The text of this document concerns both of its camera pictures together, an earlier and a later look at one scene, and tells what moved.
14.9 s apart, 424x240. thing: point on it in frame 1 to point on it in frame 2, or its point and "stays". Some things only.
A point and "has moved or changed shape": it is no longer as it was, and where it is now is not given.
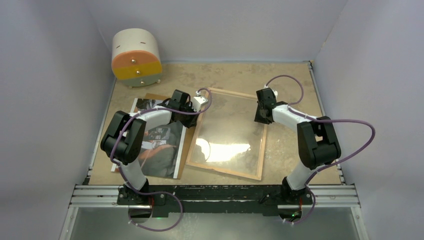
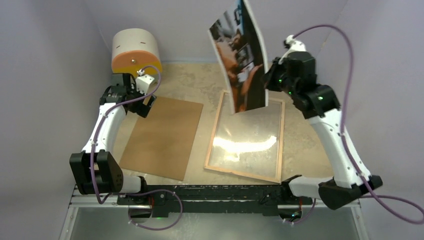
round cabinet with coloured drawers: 136,60 stays
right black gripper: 259,119 to 268,81
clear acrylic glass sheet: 227,137 has moved or changed shape
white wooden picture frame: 263,139 to 277,180
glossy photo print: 160,152 to 238,40
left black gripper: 192,122 to 142,109
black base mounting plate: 264,199 stays
